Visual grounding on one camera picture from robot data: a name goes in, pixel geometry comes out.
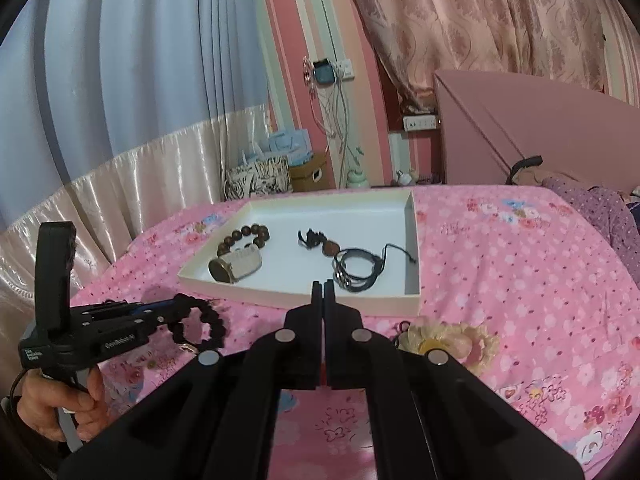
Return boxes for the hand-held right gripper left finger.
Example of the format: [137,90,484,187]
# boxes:
[60,280,325,480]

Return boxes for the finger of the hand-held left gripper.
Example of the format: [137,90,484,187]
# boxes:
[80,295,197,318]
[97,314,173,335]

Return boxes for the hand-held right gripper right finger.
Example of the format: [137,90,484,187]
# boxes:
[324,280,586,480]

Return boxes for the black leather cord bracelet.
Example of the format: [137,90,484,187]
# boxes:
[332,242,418,292]

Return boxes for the white shallow tray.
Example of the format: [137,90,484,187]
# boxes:
[178,188,423,319]

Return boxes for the black bead bracelet with charm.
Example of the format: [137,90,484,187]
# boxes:
[167,295,229,357]

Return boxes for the amber pendant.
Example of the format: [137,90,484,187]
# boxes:
[298,228,342,261]

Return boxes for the watch with white strap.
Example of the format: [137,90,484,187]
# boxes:
[208,247,264,286]

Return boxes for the brown wooden bead bracelet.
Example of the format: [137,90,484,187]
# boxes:
[216,224,271,262]

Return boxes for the person's left hand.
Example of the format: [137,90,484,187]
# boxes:
[16,367,109,443]

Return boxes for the cream satin curtain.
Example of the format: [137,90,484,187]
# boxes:
[0,104,275,378]

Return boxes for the brown cardboard box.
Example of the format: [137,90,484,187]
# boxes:
[289,154,329,192]

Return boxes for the pale green bottle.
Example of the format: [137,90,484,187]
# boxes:
[347,147,369,189]

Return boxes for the cream scrunchie with yellow flower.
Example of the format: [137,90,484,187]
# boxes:
[396,321,502,377]

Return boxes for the black and white patterned bag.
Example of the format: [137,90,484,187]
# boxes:
[224,155,294,202]

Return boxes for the light blue box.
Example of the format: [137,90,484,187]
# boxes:
[266,129,311,167]

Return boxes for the pale blue curtain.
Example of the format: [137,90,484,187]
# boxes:
[0,0,275,223]

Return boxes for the blue charger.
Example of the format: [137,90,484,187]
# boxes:
[312,59,336,87]

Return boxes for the pink headboard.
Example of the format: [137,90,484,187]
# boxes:
[433,68,640,197]

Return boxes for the purple polka dot cloth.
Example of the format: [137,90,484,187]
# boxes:
[542,175,640,282]

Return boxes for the pink patterned curtain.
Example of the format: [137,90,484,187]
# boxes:
[340,0,610,114]

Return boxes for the black cable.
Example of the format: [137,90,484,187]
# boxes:
[7,366,32,413]

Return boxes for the hanging charging cables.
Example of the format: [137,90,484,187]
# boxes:
[301,57,364,162]

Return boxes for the black strap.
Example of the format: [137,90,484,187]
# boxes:
[503,155,544,185]

